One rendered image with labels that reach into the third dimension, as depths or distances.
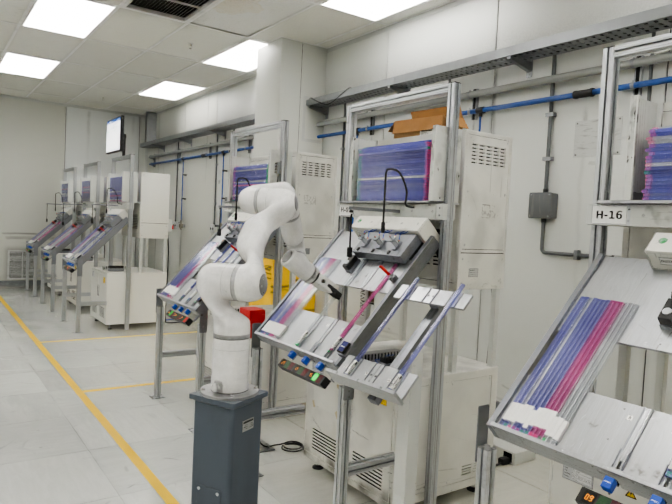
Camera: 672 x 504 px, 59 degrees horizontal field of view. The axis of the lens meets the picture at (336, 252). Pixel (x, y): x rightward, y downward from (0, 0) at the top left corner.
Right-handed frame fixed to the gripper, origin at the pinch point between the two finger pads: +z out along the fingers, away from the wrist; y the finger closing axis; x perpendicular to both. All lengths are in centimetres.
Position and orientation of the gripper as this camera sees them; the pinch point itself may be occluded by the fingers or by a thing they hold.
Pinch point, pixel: (335, 294)
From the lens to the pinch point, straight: 269.9
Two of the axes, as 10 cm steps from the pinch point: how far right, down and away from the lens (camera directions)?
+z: 6.6, 5.5, 5.1
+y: -5.7, -0.7, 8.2
